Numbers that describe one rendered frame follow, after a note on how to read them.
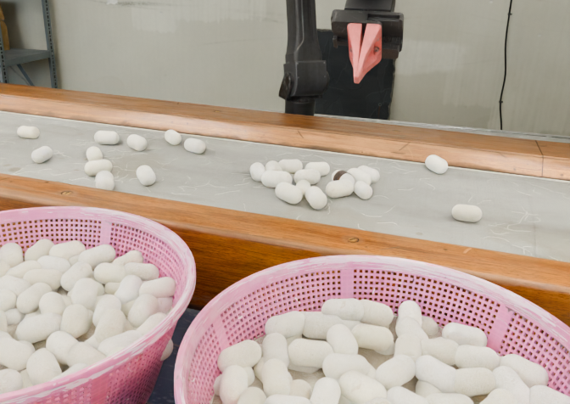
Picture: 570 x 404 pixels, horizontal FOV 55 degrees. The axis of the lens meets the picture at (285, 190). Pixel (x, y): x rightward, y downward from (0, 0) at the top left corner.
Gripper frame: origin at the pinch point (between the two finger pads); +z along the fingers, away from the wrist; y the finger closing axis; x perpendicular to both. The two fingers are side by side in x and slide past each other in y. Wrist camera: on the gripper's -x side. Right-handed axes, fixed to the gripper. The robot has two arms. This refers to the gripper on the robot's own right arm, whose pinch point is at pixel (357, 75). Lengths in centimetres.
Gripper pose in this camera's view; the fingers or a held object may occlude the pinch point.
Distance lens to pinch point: 78.1
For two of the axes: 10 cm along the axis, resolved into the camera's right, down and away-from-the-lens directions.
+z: -2.3, 8.6, -4.6
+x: 1.5, 5.0, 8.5
